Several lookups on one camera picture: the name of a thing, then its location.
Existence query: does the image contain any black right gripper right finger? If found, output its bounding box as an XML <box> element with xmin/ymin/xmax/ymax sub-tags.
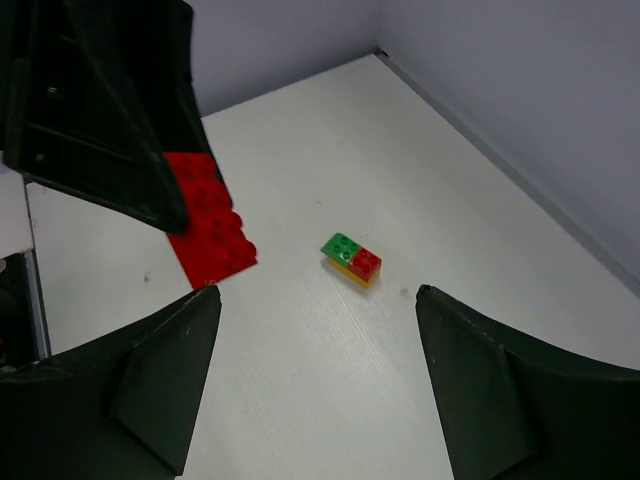
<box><xmin>416</xmin><ymin>285</ymin><xmax>639</xmax><ymax>479</ymax></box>

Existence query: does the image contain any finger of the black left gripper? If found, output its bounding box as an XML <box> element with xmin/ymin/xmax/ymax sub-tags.
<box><xmin>1</xmin><ymin>0</ymin><xmax>210</xmax><ymax>234</ymax></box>

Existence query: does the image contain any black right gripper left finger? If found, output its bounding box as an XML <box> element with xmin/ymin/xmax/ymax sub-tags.
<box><xmin>1</xmin><ymin>285</ymin><xmax>222</xmax><ymax>479</ymax></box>

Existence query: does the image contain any green red flower lego stack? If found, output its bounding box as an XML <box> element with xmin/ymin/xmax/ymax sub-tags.
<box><xmin>166</xmin><ymin>152</ymin><xmax>257</xmax><ymax>289</ymax></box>

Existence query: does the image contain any green red yellow lego stack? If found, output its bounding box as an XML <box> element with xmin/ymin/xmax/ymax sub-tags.
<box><xmin>321</xmin><ymin>232</ymin><xmax>382</xmax><ymax>288</ymax></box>

